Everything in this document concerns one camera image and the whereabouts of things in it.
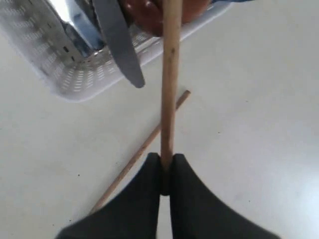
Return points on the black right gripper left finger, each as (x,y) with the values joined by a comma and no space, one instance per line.
(132,214)

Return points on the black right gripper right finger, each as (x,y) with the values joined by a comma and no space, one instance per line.
(196,213)

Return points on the silver table knife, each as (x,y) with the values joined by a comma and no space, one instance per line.
(115,31)

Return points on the brown round plate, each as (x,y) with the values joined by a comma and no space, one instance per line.
(148,14)

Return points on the blue snack packet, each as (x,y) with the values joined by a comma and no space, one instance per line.
(80,25)

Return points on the white perforated plastic basket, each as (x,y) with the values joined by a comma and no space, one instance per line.
(36,30)

